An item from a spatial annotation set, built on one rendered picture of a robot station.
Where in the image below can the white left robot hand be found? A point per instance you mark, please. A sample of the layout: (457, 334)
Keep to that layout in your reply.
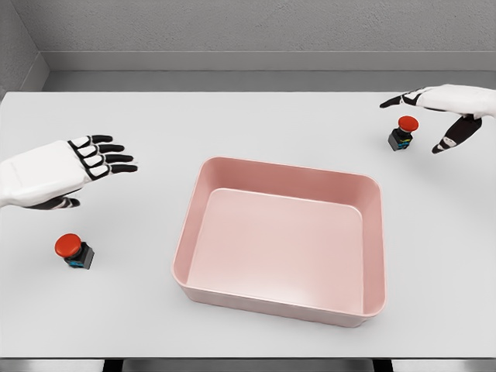
(46, 170)

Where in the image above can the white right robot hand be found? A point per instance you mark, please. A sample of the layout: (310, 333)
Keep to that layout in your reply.
(449, 98)

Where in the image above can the pink rectangular plastic basket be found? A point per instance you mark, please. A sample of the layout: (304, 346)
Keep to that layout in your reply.
(283, 240)

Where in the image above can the red button industrial switch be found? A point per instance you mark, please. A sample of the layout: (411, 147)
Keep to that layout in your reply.
(403, 133)
(73, 250)

